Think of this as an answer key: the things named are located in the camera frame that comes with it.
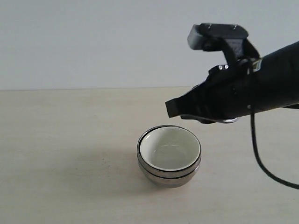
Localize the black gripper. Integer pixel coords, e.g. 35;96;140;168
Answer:
165;63;252;124

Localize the small cream ceramic bowl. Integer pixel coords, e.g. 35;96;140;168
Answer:
139;127;201;169

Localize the ribbed stainless steel bowl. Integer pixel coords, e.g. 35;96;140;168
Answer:
136;125;202;175

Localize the smooth stainless steel bowl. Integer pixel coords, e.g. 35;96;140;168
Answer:
138;162;200;188

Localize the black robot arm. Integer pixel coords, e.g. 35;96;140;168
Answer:
165;42;299;124

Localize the thin black camera cable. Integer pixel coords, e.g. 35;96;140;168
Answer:
249;106;299;189

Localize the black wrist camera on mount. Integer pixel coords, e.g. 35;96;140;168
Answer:
187;23;260;67

